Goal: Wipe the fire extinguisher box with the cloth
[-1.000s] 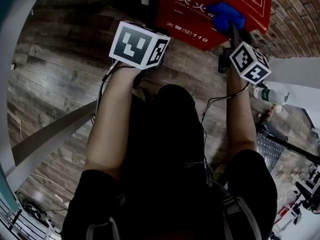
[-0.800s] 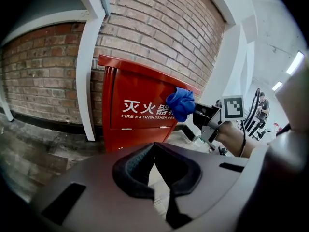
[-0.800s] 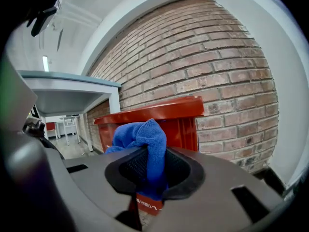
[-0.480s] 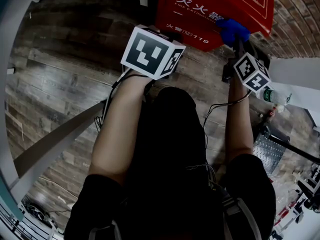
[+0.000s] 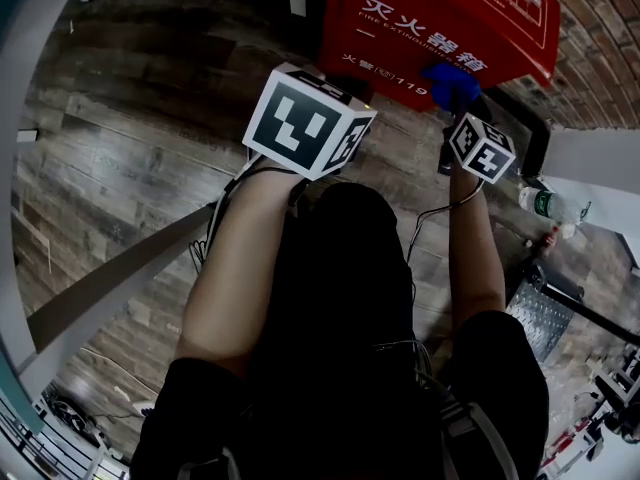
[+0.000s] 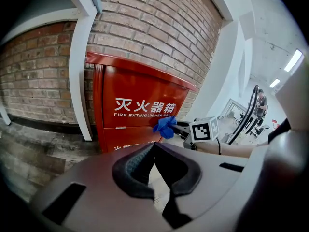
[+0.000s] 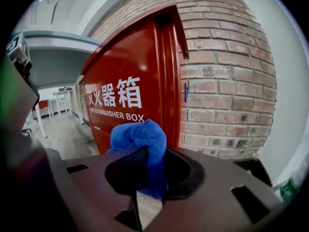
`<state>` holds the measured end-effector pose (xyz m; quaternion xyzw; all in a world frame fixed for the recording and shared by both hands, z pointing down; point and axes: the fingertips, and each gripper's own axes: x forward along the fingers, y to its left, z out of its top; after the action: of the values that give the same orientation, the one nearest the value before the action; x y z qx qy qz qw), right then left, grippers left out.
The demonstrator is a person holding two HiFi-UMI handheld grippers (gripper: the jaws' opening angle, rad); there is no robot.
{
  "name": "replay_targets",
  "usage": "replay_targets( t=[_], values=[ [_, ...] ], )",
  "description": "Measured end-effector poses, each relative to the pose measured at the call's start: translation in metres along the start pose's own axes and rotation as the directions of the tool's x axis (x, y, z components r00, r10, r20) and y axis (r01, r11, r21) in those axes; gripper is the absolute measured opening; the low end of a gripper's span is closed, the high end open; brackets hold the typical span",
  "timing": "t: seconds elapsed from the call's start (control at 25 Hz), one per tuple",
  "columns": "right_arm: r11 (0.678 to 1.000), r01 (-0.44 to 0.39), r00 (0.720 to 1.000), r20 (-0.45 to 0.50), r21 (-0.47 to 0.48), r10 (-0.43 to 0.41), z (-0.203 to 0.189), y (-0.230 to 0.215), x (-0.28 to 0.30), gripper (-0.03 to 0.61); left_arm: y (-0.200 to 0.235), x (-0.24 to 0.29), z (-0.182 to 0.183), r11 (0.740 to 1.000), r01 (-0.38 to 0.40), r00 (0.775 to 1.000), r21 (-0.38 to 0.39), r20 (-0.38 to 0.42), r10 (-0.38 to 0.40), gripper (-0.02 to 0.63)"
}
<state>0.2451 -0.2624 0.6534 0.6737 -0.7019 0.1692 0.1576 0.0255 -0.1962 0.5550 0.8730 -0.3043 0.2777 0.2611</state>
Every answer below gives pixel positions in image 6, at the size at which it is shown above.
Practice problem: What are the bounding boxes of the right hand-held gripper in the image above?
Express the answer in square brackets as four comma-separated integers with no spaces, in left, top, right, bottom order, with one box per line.
[171,116,221,151]

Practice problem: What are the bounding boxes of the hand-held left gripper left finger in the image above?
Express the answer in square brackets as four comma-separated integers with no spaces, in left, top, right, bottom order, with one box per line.
[112,142,155,201]

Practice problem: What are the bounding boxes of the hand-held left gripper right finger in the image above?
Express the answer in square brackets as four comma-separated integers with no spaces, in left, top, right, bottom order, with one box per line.
[154,142,202,230]

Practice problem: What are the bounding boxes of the blue wiping cloth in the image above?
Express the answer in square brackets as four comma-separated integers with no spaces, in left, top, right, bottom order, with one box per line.
[152,116,178,140]

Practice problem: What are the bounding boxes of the red fire extinguisher box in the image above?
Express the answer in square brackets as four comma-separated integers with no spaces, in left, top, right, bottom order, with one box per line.
[85,52,197,153]

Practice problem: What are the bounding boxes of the person's right forearm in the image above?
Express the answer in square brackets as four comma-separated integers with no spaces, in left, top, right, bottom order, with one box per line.
[197,141,269,159]

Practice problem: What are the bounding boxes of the white background desks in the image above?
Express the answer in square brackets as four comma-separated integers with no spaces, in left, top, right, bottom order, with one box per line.
[219,98,257,131]

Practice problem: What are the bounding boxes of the long ceiling light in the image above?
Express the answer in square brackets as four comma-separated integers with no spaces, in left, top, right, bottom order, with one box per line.
[284,49,303,73]

